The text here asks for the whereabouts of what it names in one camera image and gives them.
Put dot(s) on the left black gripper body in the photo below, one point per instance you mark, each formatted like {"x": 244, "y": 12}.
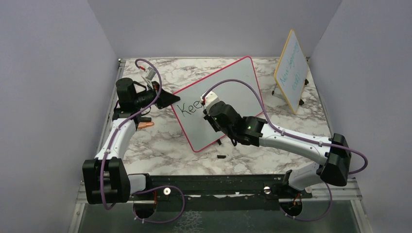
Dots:
{"x": 145, "y": 99}

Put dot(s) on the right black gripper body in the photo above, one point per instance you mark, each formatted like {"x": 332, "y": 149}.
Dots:
{"x": 215, "y": 126}

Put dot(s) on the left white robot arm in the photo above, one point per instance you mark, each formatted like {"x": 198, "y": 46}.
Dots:
{"x": 105, "y": 177}

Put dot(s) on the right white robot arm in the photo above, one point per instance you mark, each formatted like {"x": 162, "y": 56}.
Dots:
{"x": 330, "y": 156}

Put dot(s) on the yellow framed whiteboard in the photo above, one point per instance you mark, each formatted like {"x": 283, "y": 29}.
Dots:
{"x": 291, "y": 71}

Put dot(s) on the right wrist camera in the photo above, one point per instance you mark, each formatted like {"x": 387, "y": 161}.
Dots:
{"x": 208, "y": 99}

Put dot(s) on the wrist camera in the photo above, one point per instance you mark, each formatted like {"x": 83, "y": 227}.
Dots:
{"x": 147, "y": 76}
{"x": 208, "y": 99}

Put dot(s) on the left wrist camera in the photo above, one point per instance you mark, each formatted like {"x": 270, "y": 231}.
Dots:
{"x": 147, "y": 76}

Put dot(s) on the black mounting rail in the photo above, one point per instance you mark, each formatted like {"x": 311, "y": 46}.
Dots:
{"x": 217, "y": 193}

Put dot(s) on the aluminium frame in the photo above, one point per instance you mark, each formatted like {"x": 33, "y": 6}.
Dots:
{"x": 81, "y": 201}

